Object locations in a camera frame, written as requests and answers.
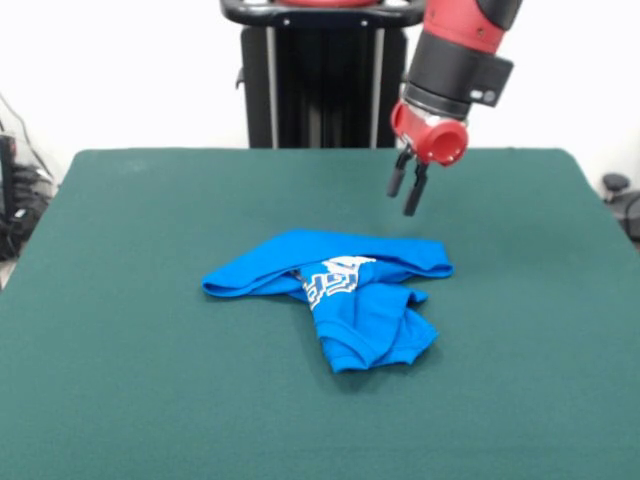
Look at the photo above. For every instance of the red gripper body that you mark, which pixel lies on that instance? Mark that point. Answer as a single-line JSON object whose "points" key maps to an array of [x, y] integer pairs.
{"points": [[425, 132]]}

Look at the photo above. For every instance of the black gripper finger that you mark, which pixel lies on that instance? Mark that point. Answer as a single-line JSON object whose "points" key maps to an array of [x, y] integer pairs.
{"points": [[395, 177], [414, 192]]}

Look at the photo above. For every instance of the blue shirt with white print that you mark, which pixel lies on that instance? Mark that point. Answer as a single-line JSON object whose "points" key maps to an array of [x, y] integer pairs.
{"points": [[375, 320]]}

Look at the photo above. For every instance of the black office chair base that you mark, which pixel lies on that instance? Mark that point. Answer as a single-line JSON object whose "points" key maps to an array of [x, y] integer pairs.
{"points": [[616, 182]]}

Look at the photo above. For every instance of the dark green table cloth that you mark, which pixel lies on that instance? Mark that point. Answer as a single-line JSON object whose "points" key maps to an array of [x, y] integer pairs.
{"points": [[150, 350]]}

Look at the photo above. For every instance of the black equipment box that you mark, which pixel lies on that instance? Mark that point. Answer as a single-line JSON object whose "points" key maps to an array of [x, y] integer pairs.
{"points": [[6, 175]]}

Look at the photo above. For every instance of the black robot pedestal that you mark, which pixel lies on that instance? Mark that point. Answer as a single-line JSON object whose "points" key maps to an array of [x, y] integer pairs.
{"points": [[325, 85]]}

